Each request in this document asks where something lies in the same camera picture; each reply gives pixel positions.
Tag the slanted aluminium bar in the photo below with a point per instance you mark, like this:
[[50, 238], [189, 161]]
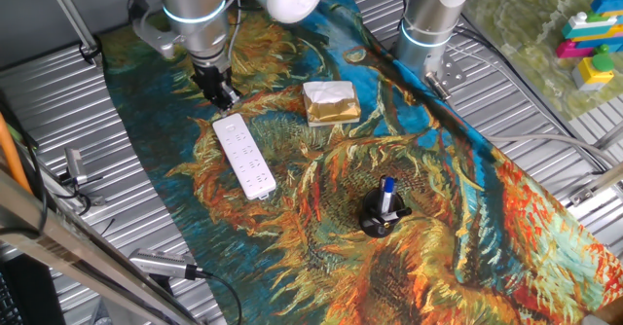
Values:
[[68, 13]]

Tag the green patterned cloth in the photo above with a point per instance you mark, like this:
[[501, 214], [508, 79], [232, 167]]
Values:
[[525, 23]]

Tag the white power strip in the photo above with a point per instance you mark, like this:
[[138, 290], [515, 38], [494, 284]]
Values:
[[243, 157]]

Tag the colourful toy brick tower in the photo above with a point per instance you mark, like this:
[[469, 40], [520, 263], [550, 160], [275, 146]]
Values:
[[584, 28]]

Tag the aluminium profile with bracket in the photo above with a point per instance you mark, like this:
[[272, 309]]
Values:
[[598, 184]]

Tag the blue capped marker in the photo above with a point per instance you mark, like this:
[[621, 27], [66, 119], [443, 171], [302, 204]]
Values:
[[388, 193]]

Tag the gold white tissue pack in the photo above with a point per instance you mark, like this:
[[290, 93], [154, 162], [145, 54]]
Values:
[[331, 103]]

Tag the metal frame bar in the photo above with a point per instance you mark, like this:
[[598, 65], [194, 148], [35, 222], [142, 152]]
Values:
[[73, 252]]

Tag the black pen holder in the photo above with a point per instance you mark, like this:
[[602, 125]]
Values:
[[375, 225]]

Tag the yellow brick with green knob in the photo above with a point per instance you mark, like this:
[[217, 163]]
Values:
[[594, 72]]

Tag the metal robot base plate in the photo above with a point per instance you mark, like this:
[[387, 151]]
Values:
[[452, 74]]

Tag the silver ribbed camera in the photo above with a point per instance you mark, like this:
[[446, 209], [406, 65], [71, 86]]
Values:
[[163, 264]]

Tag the black box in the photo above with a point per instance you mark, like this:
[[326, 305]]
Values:
[[29, 296]]

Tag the orange tube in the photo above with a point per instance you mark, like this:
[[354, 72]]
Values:
[[10, 152]]

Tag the sunflower painting cloth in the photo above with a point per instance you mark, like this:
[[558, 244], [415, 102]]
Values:
[[316, 266]]

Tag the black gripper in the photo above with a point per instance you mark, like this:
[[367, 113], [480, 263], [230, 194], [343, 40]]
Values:
[[211, 79]]

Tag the small silver camera on stand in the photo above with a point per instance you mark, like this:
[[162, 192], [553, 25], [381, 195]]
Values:
[[75, 164]]

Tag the black pen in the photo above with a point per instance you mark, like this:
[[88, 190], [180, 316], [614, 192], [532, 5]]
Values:
[[401, 212]]

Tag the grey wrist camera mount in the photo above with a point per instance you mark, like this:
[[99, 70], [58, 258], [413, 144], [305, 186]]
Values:
[[156, 38]]

